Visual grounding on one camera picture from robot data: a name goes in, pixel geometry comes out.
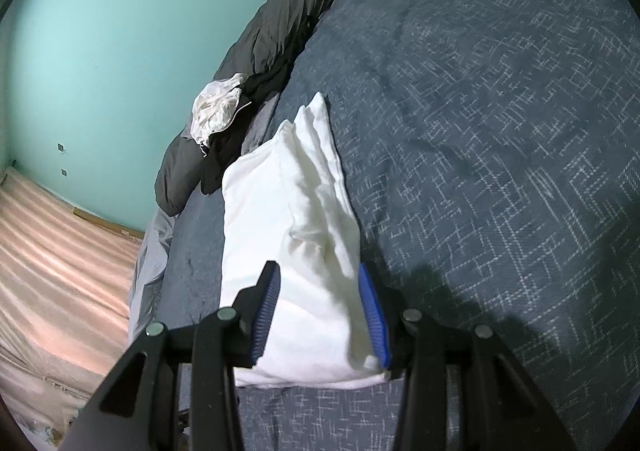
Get cream crumpled garment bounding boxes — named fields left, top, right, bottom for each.
left=191, top=73, right=249, bottom=146

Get white long-sleeve shirt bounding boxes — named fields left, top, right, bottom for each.
left=220, top=92, right=393, bottom=389

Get wooden trim strip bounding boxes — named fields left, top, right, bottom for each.
left=72, top=208, right=146, bottom=238

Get bed with blue patterned sheet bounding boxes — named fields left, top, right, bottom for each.
left=131, top=0, right=640, bottom=451

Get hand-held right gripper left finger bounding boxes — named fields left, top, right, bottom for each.
left=57, top=260, right=281, bottom=451

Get light grey garment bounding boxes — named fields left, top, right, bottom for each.
left=240, top=93, right=281, bottom=156

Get black garment with white piping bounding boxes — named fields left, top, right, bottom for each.
left=200, top=18, right=321, bottom=196

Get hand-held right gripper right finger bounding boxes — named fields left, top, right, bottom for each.
left=358, top=262, right=576, bottom=451

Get dark grey duvet roll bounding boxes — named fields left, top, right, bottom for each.
left=154, top=0, right=408, bottom=216

